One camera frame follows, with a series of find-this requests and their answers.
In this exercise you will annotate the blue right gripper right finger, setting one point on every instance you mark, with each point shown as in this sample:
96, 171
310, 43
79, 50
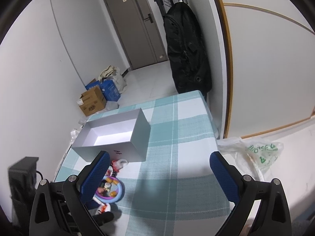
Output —
272, 217

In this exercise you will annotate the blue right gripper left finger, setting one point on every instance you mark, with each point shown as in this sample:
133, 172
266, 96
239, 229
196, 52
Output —
59, 208

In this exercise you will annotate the purple ring cartoon charm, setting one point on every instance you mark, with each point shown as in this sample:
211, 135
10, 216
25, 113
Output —
109, 191

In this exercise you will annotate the white round badge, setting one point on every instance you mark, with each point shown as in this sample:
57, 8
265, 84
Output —
121, 163

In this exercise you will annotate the white plastic bag green print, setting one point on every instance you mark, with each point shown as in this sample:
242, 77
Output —
253, 156

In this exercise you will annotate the grey cardboard storage box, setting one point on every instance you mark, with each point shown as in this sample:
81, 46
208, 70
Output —
123, 135

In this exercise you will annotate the brown cardboard box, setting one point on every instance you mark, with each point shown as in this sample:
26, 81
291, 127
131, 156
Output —
92, 101

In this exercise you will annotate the teal plaid tablecloth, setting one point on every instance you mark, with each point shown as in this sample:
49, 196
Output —
173, 192

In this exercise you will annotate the blue cardboard box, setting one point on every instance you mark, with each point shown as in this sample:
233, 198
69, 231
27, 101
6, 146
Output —
108, 88

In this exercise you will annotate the beige canvas tote bag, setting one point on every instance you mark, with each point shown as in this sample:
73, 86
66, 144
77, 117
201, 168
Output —
113, 73

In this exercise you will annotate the black hanging garment bag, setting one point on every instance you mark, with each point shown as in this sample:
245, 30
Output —
186, 50

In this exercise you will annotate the grey room door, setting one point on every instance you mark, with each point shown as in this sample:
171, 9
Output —
138, 32

